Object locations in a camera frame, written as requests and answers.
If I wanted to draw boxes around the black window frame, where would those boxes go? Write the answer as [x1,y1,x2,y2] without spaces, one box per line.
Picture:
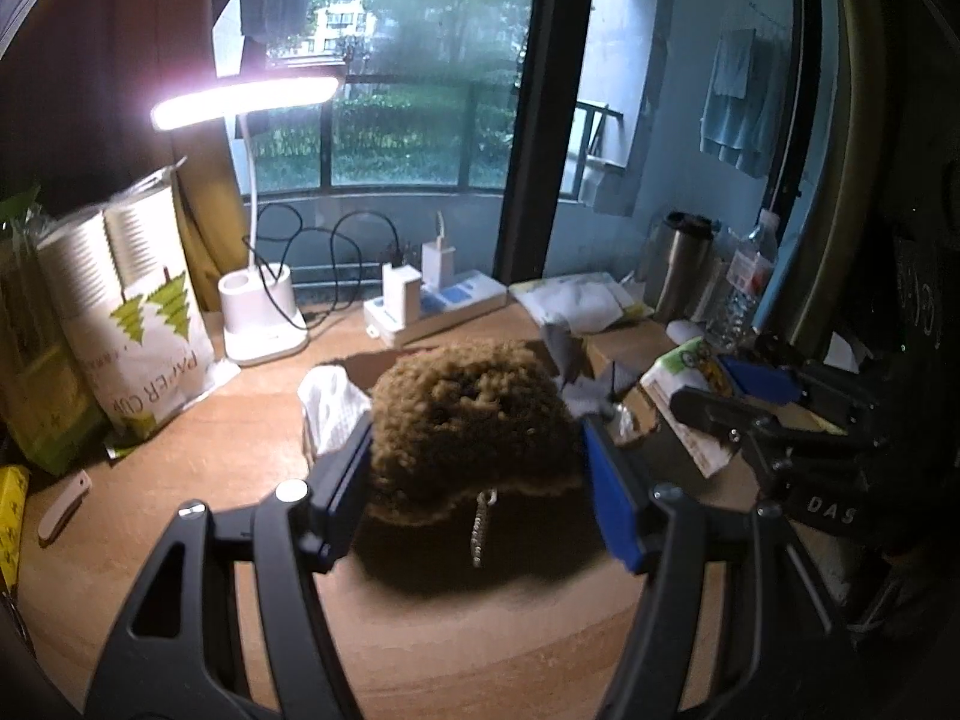
[491,0,601,290]

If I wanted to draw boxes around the yellow brown curtain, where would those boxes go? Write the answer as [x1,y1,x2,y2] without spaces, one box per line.
[172,165,252,316]

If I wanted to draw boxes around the yellow packet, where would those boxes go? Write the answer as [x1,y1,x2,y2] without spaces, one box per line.
[0,465,32,593]

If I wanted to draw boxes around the grey knit glove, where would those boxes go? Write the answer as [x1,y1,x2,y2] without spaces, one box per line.
[541,321,638,417]

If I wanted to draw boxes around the white crumpled cloth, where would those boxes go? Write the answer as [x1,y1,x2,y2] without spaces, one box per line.
[298,366,374,462]

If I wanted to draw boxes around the white desk lamp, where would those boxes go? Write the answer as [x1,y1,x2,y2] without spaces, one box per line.
[150,73,346,367]

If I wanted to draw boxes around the brown cardboard box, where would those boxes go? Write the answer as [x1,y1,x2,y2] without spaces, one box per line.
[300,330,740,601]

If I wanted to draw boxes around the steel thermos cup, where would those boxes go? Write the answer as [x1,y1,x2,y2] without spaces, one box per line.
[654,211,715,325]

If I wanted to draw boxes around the clear water bottle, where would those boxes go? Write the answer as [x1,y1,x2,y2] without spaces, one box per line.
[705,221,779,350]

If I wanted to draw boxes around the white power strip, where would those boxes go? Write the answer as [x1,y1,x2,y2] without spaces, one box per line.
[364,270,507,347]

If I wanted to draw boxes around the clear plastic bag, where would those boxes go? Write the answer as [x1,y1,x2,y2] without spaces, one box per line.
[607,401,646,443]

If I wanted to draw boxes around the cartoon print tissue packet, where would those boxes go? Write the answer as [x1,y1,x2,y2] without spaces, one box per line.
[651,337,732,398]

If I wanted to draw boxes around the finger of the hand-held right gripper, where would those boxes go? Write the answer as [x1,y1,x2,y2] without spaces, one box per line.
[670,386,796,481]
[724,356,878,430]

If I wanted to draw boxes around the white folding knife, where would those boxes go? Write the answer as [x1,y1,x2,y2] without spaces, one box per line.
[37,471,92,545]

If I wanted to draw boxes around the white plug adapter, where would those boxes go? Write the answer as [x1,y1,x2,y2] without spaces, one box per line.
[421,211,455,290]

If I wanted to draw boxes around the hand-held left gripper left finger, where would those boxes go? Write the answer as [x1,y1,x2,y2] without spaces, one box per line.
[82,409,376,720]

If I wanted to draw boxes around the white charger block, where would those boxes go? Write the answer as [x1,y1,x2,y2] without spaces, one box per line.
[382,262,422,323]

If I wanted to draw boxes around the blue hanging towel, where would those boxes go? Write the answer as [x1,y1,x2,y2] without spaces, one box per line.
[699,28,788,179]

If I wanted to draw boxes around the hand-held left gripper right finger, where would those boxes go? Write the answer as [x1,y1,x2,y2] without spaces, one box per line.
[581,416,863,720]

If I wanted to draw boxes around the black cable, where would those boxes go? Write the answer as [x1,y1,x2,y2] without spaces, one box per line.
[330,211,402,316]
[244,202,305,331]

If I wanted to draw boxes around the black balcony railing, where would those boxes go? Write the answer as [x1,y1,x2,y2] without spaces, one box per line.
[240,73,518,196]

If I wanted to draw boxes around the white plastic bags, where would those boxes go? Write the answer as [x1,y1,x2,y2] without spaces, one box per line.
[510,272,650,335]

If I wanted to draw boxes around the paper cup pack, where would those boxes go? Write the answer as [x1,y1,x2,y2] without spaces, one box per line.
[36,165,241,458]

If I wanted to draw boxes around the green packet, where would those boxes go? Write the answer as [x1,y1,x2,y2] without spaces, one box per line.
[0,187,110,477]

